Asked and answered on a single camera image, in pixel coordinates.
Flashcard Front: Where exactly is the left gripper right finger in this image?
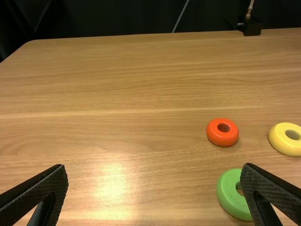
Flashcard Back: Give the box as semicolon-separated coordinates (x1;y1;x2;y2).
239;162;301;226

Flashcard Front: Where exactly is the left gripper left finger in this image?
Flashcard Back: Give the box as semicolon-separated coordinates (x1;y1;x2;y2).
0;164;69;226

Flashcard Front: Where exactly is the black clamp stand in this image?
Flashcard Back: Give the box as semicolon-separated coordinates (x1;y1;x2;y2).
236;0;264;37

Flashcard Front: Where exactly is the light green ring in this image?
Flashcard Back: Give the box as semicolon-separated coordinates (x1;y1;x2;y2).
216;168;255;221

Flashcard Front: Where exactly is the yellow ring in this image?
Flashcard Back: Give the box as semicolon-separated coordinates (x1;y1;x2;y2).
268;122;301;157

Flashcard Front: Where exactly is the orange ring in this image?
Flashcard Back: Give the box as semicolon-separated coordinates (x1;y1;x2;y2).
206;118;239;147

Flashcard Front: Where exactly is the grey cable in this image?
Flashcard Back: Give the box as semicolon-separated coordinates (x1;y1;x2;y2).
171;0;190;33

